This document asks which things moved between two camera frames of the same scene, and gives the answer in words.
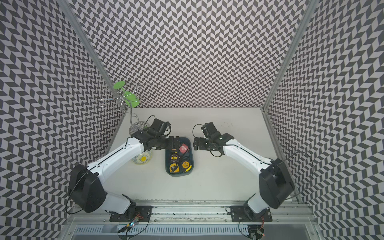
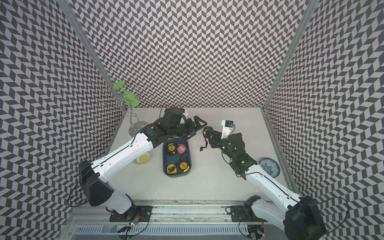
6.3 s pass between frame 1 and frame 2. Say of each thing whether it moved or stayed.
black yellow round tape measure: moved
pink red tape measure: stayed
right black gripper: moved
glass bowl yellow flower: stayed
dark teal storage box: stayed
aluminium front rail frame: stayed
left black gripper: moved
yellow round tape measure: moved
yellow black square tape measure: moved
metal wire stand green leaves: stayed
